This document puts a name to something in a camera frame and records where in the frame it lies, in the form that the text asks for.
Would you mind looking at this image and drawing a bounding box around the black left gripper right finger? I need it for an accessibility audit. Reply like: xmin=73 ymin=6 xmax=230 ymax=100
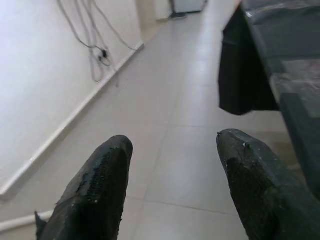
xmin=216 ymin=128 xmax=320 ymax=240

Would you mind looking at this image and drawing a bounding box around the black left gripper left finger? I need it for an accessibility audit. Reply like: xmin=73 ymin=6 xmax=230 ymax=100
xmin=34 ymin=134 xmax=134 ymax=240

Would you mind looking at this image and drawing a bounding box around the black tablecloth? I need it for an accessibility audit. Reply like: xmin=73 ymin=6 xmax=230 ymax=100
xmin=216 ymin=0 xmax=320 ymax=198

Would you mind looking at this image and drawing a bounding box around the black power adapter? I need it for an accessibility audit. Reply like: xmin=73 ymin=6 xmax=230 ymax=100
xmin=98 ymin=48 xmax=110 ymax=63

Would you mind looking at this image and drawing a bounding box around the black wall cable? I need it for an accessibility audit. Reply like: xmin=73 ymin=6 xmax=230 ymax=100
xmin=93 ymin=0 xmax=138 ymax=51
xmin=57 ymin=0 xmax=112 ymax=83

